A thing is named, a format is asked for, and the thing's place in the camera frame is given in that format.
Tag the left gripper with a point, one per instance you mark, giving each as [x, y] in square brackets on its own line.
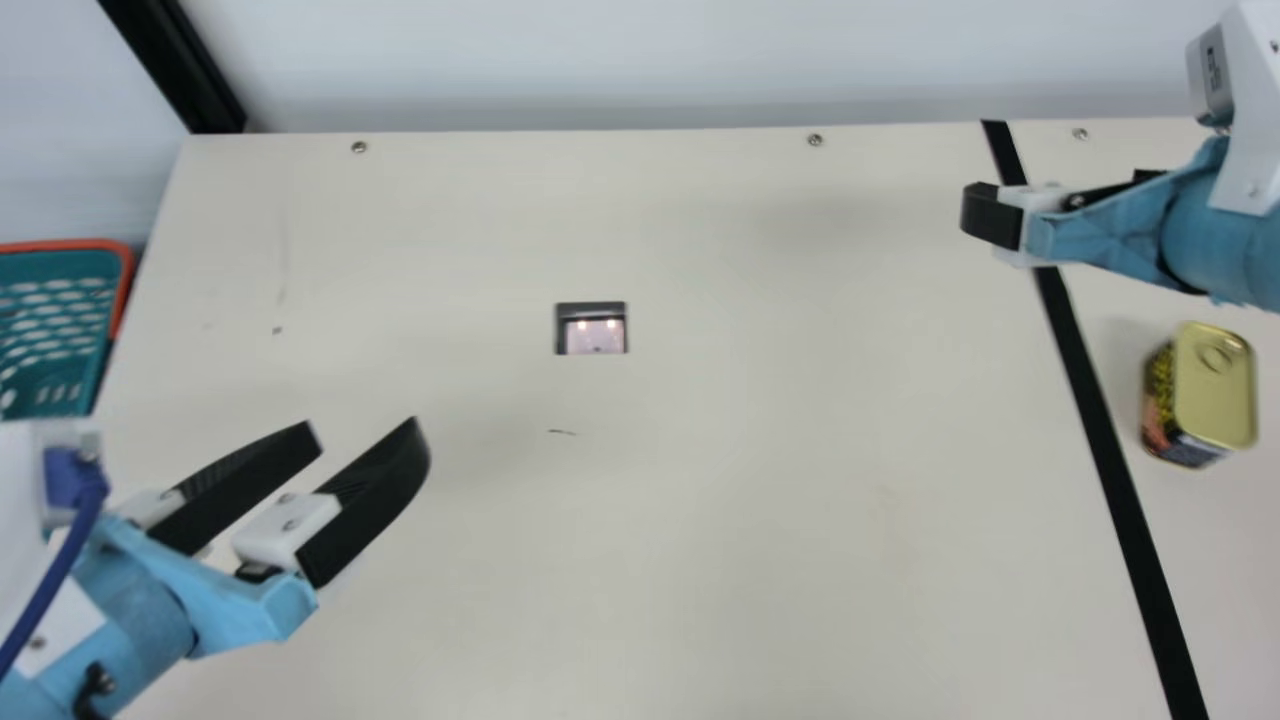
[150, 610]

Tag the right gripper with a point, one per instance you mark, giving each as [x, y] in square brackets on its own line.
[1230, 250]

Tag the black strip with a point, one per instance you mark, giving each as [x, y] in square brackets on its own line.
[1097, 420]

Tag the teal shopping basket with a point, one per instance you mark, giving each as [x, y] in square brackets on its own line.
[50, 330]

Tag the rectangular tin with gold lid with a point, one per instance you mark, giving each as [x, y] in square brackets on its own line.
[1210, 385]

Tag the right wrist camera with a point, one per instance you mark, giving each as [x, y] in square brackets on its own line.
[1250, 100]

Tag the black post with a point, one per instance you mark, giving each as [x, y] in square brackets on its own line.
[173, 60]

